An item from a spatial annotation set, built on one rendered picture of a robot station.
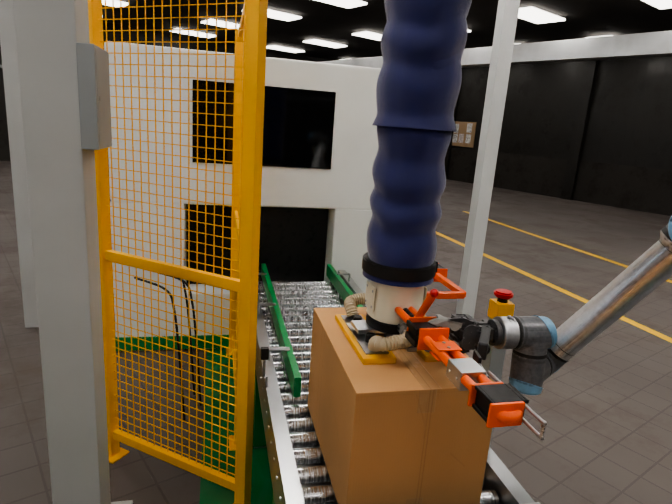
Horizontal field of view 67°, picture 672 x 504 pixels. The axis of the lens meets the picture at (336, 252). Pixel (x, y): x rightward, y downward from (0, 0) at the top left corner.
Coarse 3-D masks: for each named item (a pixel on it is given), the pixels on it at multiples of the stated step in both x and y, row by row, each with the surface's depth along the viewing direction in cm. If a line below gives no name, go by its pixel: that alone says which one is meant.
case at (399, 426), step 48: (336, 336) 159; (336, 384) 146; (384, 384) 131; (432, 384) 133; (336, 432) 146; (384, 432) 131; (432, 432) 134; (480, 432) 138; (336, 480) 145; (384, 480) 135; (432, 480) 138; (480, 480) 142
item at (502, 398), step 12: (480, 384) 103; (492, 384) 104; (504, 384) 104; (480, 396) 102; (492, 396) 99; (504, 396) 99; (516, 396) 100; (480, 408) 102; (492, 408) 96; (504, 408) 97; (516, 408) 97; (492, 420) 97
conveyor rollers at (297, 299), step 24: (264, 288) 326; (288, 288) 329; (312, 288) 333; (264, 312) 283; (288, 312) 286; (312, 312) 289; (288, 384) 207; (288, 408) 190; (312, 432) 176; (312, 456) 165; (312, 480) 156
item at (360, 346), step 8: (336, 320) 170; (344, 320) 166; (344, 328) 161; (352, 328) 160; (352, 336) 155; (360, 336) 154; (368, 336) 150; (352, 344) 151; (360, 344) 149; (360, 352) 145; (368, 352) 144; (376, 352) 144; (384, 352) 145; (360, 360) 144; (368, 360) 141; (376, 360) 142; (384, 360) 142; (392, 360) 143
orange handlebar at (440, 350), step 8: (440, 280) 183; (448, 280) 179; (456, 288) 171; (440, 296) 165; (448, 296) 165; (456, 296) 166; (464, 296) 167; (400, 312) 145; (416, 312) 145; (440, 336) 130; (432, 344) 124; (440, 344) 124; (448, 344) 124; (456, 344) 124; (432, 352) 125; (440, 352) 121; (448, 352) 125; (456, 352) 121; (440, 360) 121; (464, 376) 110; (480, 376) 110; (464, 384) 108; (496, 416) 97; (504, 416) 96; (512, 416) 96; (520, 416) 96
